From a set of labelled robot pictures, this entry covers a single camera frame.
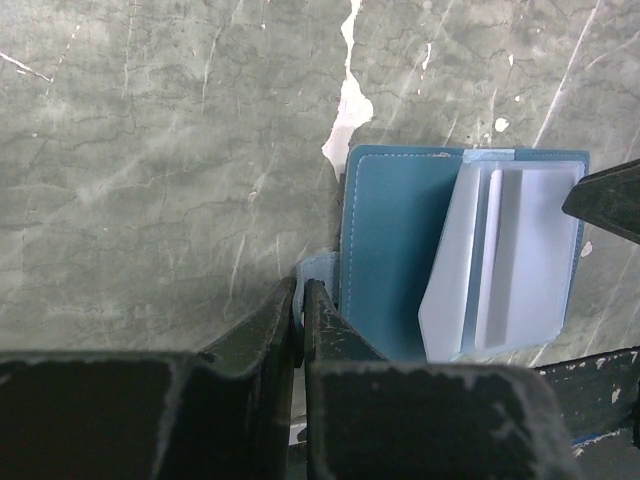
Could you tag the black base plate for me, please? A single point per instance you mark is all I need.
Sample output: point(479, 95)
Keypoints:
point(598, 397)

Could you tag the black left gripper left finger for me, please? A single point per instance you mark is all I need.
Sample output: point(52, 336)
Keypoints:
point(221, 413)

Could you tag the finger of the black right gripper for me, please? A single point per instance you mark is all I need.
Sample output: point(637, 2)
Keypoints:
point(609, 200)

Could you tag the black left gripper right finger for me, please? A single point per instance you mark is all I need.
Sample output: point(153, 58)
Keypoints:
point(371, 418)

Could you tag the blue card holder wallet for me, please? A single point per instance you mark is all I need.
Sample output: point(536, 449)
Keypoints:
point(448, 252)

